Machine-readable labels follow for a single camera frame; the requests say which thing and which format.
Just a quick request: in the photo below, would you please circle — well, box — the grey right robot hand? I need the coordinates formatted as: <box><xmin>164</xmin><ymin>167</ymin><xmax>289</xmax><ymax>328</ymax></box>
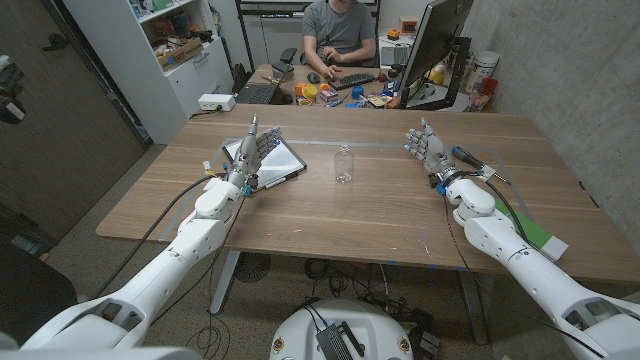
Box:
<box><xmin>403</xmin><ymin>116</ymin><xmax>467</xmax><ymax>190</ymax></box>

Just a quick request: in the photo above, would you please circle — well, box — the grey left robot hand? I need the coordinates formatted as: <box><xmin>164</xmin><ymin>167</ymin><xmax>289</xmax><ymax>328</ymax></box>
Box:
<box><xmin>226</xmin><ymin>113</ymin><xmax>283</xmax><ymax>192</ymax></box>

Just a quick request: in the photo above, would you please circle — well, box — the grey notebook tablet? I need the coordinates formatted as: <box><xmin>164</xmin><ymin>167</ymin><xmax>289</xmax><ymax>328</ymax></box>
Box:
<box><xmin>221</xmin><ymin>137</ymin><xmax>308</xmax><ymax>191</ymax></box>

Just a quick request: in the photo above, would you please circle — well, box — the white power strip box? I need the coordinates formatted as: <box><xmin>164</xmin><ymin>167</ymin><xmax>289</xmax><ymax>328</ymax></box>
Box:
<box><xmin>197</xmin><ymin>93</ymin><xmax>237</xmax><ymax>112</ymax></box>

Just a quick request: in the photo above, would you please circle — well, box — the cardboard box on shelf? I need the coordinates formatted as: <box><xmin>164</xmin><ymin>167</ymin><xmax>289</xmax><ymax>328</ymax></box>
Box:
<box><xmin>156</xmin><ymin>37</ymin><xmax>205</xmax><ymax>73</ymax></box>

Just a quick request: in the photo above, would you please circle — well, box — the green and white box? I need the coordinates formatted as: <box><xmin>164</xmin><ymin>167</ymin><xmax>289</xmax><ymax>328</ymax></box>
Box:
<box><xmin>493</xmin><ymin>198</ymin><xmax>570</xmax><ymax>262</ymax></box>

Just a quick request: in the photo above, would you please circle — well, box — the black laptop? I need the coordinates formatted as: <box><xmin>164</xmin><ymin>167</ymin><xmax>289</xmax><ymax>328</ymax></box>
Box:
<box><xmin>234</xmin><ymin>74</ymin><xmax>286</xmax><ymax>106</ymax></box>

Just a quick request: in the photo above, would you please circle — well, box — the wooden table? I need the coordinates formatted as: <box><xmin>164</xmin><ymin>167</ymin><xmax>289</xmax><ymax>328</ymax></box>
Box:
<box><xmin>95</xmin><ymin>103</ymin><xmax>640</xmax><ymax>346</ymax></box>

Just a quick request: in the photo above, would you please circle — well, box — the orange yellow round container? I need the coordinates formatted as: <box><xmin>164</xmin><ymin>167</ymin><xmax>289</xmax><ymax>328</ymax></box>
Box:
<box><xmin>294</xmin><ymin>82</ymin><xmax>319</xmax><ymax>101</ymax></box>

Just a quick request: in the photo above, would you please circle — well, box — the clear plastic bottle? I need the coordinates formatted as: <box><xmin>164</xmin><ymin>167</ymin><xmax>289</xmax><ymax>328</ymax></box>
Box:
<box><xmin>333</xmin><ymin>144</ymin><xmax>356</xmax><ymax>186</ymax></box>

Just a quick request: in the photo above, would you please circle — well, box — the white cylindrical container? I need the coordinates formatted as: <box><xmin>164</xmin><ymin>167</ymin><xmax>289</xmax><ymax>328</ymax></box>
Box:
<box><xmin>464</xmin><ymin>50</ymin><xmax>501</xmax><ymax>94</ymax></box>

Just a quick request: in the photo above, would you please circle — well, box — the black keyboard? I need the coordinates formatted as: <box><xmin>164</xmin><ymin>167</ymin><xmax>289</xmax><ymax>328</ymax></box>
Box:
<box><xmin>327</xmin><ymin>72</ymin><xmax>377</xmax><ymax>92</ymax></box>

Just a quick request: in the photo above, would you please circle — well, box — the black computer monitor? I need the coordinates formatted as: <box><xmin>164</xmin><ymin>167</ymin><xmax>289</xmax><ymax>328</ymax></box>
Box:
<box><xmin>398</xmin><ymin>0</ymin><xmax>475</xmax><ymax>111</ymax></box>

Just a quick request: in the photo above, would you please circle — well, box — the black floor fan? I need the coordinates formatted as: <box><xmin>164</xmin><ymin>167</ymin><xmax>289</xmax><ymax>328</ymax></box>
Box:
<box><xmin>233</xmin><ymin>252</ymin><xmax>273</xmax><ymax>284</ymax></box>

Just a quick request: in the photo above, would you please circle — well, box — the white shelf cabinet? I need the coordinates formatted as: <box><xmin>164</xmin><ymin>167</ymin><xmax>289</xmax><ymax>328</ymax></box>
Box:
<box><xmin>62</xmin><ymin>0</ymin><xmax>235</xmax><ymax>145</ymax></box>

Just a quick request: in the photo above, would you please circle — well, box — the person in grey shirt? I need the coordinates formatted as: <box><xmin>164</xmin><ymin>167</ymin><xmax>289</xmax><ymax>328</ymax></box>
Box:
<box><xmin>301</xmin><ymin>0</ymin><xmax>378</xmax><ymax>79</ymax></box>

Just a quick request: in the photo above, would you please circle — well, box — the white robot torso base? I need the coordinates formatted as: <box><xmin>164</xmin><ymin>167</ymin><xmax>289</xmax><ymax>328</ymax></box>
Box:
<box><xmin>269</xmin><ymin>298</ymin><xmax>415</xmax><ymax>360</ymax></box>

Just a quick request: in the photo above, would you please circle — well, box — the black blue handled screwdriver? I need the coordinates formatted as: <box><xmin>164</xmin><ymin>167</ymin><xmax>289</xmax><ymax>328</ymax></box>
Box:
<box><xmin>451</xmin><ymin>145</ymin><xmax>512</xmax><ymax>186</ymax></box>

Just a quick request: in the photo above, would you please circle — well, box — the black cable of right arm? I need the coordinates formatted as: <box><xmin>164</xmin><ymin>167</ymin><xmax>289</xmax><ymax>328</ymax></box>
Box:
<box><xmin>464</xmin><ymin>169</ymin><xmax>534</xmax><ymax>246</ymax></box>

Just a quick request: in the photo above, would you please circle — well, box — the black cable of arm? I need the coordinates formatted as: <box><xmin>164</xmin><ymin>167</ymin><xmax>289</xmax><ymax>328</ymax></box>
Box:
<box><xmin>92</xmin><ymin>172</ymin><xmax>226</xmax><ymax>300</ymax></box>
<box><xmin>464</xmin><ymin>169</ymin><xmax>534</xmax><ymax>246</ymax></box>

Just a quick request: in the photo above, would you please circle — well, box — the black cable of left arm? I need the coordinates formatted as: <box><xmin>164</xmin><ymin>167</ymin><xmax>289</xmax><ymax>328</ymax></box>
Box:
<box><xmin>92</xmin><ymin>172</ymin><xmax>226</xmax><ymax>300</ymax></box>

